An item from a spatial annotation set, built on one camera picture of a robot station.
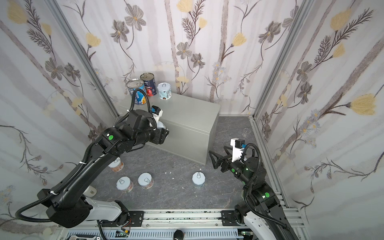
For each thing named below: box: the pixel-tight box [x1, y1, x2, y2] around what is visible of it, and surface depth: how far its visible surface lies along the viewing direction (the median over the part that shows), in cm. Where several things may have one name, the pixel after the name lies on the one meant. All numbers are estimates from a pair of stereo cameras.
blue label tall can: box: [126, 78, 147, 105], surface depth 75 cm
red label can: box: [137, 172, 155, 190], surface depth 84 cm
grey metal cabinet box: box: [133, 93, 221, 166], surface depth 72 cm
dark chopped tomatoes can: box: [140, 72, 157, 97], surface depth 80 cm
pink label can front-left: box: [116, 176, 134, 193], surface depth 82 cm
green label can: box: [157, 82, 172, 101], surface depth 81 cm
